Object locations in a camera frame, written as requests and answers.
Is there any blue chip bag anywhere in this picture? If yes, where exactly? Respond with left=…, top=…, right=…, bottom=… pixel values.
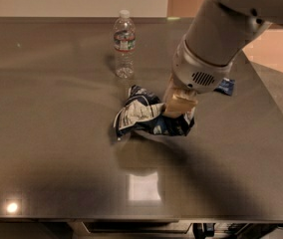
left=114, top=85, right=195, bottom=139

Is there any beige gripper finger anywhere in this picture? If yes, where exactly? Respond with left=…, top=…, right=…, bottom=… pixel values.
left=163, top=89, right=198, bottom=118
left=163, top=78, right=177, bottom=104

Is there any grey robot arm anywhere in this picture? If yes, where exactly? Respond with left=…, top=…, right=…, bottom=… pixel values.
left=163, top=0, right=283, bottom=118

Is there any clear plastic water bottle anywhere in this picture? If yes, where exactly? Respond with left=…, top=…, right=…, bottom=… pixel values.
left=113, top=10, right=136, bottom=79

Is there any small blue snack packet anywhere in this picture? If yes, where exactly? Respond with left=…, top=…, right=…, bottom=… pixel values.
left=215, top=78, right=235, bottom=96

